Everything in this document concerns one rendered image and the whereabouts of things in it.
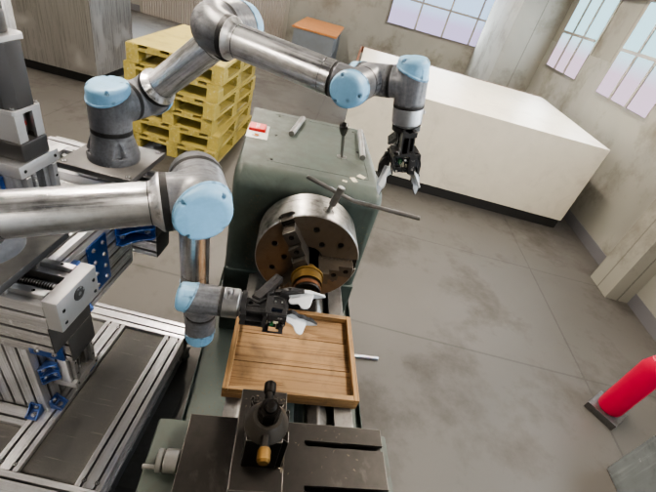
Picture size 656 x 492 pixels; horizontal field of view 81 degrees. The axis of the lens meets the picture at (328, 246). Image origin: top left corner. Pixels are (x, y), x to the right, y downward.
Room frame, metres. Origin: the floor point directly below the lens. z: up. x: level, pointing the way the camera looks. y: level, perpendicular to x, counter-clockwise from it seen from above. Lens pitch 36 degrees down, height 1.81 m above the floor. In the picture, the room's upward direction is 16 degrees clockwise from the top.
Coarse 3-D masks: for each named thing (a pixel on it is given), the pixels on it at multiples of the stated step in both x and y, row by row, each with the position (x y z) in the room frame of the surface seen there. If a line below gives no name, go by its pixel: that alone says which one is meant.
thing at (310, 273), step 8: (296, 272) 0.82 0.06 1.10; (304, 272) 0.81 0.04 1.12; (312, 272) 0.82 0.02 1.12; (320, 272) 0.84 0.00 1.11; (296, 280) 0.80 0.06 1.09; (304, 280) 0.78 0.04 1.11; (312, 280) 0.79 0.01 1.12; (320, 280) 0.81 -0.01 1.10; (304, 288) 0.83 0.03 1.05; (312, 288) 0.83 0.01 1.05; (320, 288) 0.80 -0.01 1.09
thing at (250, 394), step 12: (252, 396) 0.48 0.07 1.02; (264, 396) 0.48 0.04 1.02; (276, 396) 0.49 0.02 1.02; (240, 408) 0.44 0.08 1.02; (240, 420) 0.42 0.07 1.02; (240, 432) 0.39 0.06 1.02; (240, 444) 0.37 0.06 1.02; (240, 456) 0.35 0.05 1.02; (240, 468) 0.33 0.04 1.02; (252, 468) 0.34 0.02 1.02; (264, 468) 0.34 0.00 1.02; (276, 468) 0.35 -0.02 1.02; (228, 480) 0.31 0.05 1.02; (240, 480) 0.31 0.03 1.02; (252, 480) 0.32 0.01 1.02; (264, 480) 0.32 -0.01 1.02; (276, 480) 0.33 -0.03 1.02
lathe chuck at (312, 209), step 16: (288, 208) 0.95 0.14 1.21; (304, 208) 0.95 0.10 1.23; (320, 208) 0.97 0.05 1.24; (336, 208) 1.01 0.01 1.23; (272, 224) 0.90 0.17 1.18; (304, 224) 0.91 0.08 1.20; (320, 224) 0.92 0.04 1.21; (336, 224) 0.93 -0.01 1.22; (272, 240) 0.90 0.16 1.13; (320, 240) 0.92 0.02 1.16; (336, 240) 0.93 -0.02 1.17; (352, 240) 0.94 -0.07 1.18; (256, 256) 0.89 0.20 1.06; (272, 256) 0.90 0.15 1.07; (288, 256) 0.91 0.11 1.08; (336, 256) 0.94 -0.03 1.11; (352, 256) 0.95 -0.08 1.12; (272, 272) 0.90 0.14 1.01; (352, 272) 0.95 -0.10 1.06; (336, 288) 0.94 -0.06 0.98
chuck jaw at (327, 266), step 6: (318, 258) 0.91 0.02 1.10; (324, 258) 0.92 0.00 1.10; (330, 258) 0.93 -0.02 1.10; (336, 258) 0.93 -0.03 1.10; (318, 264) 0.89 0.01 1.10; (324, 264) 0.89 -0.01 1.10; (330, 264) 0.90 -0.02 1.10; (336, 264) 0.91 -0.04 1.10; (342, 264) 0.91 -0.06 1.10; (348, 264) 0.92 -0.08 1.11; (354, 264) 0.95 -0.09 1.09; (324, 270) 0.86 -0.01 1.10; (330, 270) 0.87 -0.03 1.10; (336, 270) 0.88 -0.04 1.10; (342, 270) 0.90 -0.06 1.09; (348, 270) 0.91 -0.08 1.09; (324, 276) 0.85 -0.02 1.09; (330, 276) 0.87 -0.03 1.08; (336, 276) 0.88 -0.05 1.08; (348, 276) 0.91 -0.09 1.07; (324, 282) 0.85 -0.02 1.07
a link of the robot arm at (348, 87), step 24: (216, 0) 1.01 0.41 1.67; (192, 24) 0.96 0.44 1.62; (216, 24) 0.92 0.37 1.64; (240, 24) 0.94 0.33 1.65; (216, 48) 0.92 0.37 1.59; (240, 48) 0.91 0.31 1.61; (264, 48) 0.90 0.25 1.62; (288, 48) 0.90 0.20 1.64; (288, 72) 0.89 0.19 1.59; (312, 72) 0.87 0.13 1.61; (336, 72) 0.87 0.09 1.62; (360, 72) 0.86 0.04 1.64; (336, 96) 0.84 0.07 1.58; (360, 96) 0.83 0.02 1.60
